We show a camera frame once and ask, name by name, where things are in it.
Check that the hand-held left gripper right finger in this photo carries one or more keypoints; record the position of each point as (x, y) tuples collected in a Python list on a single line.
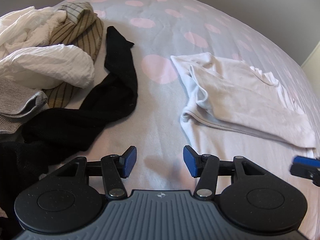
[(190, 161)]

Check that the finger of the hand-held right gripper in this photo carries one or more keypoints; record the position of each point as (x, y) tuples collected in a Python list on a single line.
[(306, 162)]

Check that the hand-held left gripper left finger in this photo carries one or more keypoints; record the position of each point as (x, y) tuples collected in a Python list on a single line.
[(130, 161)]

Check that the white sweatshirt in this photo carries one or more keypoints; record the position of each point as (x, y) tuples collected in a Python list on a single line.
[(237, 97)]

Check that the pink polka dot bed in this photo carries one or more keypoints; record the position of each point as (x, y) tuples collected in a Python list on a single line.
[(160, 105)]

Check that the black garment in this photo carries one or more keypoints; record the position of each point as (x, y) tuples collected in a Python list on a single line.
[(75, 122)]

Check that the white wardrobe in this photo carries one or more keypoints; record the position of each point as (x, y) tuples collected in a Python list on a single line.
[(313, 65)]

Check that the grey knit garment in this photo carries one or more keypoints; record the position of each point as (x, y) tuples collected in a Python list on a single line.
[(15, 100)]

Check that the white crinkled shirt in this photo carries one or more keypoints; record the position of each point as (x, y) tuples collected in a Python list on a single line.
[(37, 62)]

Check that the beige striped garment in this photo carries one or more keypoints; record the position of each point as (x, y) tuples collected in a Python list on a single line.
[(85, 32)]

